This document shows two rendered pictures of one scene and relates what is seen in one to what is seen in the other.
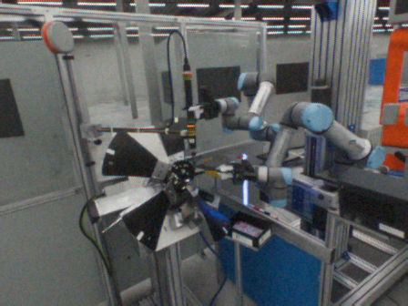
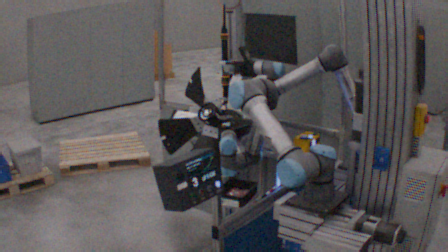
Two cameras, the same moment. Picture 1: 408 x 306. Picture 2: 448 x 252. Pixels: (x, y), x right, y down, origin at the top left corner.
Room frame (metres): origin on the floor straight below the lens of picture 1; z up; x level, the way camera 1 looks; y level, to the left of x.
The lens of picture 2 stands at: (0.49, -2.25, 1.84)
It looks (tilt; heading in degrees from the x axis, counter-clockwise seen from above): 16 degrees down; 73
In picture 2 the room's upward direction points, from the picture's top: 1 degrees counter-clockwise
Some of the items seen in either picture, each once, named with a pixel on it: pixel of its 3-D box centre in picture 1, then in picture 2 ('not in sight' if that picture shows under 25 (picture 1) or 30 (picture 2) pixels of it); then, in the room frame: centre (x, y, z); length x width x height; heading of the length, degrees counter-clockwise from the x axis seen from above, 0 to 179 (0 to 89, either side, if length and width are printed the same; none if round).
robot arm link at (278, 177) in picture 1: (279, 176); (228, 144); (1.10, -0.35, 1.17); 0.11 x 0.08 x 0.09; 71
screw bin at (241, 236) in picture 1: (247, 229); (236, 193); (1.19, -0.21, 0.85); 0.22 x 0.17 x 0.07; 48
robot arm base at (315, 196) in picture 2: (343, 167); (320, 187); (1.36, -0.80, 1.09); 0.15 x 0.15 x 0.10
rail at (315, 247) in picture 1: (259, 216); (269, 199); (1.34, -0.31, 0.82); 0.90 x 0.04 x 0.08; 34
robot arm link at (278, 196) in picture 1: (276, 193); (231, 163); (1.12, -0.34, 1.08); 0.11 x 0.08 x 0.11; 15
